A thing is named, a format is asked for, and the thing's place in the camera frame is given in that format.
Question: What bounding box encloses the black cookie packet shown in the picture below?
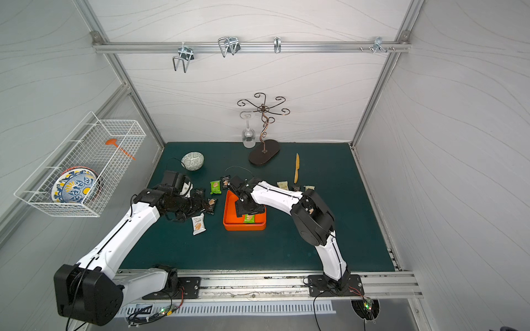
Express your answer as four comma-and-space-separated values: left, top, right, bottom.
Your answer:
220, 175, 230, 190
204, 198, 218, 215
192, 188, 205, 199

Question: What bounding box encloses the white cookie packet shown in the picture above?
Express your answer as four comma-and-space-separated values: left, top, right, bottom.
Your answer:
192, 213, 206, 235

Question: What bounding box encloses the orange storage box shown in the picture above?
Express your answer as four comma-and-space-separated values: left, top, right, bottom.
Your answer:
223, 191, 266, 232

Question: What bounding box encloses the yellow cookie packet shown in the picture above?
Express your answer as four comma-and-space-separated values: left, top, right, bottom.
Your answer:
277, 181, 289, 190

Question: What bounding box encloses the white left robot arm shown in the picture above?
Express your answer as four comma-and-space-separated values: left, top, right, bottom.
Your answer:
53, 189, 202, 325

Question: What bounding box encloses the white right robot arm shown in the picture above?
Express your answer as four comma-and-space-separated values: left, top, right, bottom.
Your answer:
228, 177, 350, 288

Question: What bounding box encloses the dark metal cup stand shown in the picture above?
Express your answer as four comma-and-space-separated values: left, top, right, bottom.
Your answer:
237, 92, 291, 166

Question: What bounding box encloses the green patterned bowl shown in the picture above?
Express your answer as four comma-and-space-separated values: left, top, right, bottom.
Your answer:
181, 152, 204, 171

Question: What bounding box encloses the clear wine glass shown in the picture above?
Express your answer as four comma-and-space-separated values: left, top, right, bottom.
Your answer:
240, 111, 255, 149

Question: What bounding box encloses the yellow plastic knife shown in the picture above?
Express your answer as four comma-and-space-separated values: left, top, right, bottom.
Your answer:
293, 153, 300, 184

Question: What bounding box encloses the blue yellow patterned plate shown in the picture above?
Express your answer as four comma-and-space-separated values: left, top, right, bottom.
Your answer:
51, 167, 98, 204

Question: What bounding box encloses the metal loop hook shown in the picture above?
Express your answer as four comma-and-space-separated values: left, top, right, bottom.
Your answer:
218, 37, 241, 58

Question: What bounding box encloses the metal double hook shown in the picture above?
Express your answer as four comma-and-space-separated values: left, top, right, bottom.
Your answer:
172, 44, 195, 73

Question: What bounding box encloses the small metal hook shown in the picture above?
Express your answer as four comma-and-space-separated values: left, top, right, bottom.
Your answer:
273, 37, 282, 54

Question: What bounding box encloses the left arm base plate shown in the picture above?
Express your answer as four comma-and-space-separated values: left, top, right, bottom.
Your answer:
142, 277, 202, 300

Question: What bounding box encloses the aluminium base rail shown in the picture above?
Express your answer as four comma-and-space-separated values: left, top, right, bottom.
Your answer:
177, 270, 424, 302

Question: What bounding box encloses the white wire basket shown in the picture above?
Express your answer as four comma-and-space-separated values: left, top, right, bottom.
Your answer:
14, 112, 146, 217

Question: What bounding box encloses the white vented cable duct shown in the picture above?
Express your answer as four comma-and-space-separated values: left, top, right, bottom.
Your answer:
115, 300, 336, 319

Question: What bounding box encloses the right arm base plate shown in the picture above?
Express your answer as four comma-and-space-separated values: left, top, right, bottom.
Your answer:
303, 274, 364, 297

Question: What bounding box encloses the aluminium top rail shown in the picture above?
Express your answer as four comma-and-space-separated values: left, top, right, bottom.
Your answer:
93, 39, 412, 55

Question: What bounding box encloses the metal bracket hook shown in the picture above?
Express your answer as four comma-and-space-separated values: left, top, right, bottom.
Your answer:
359, 37, 395, 54

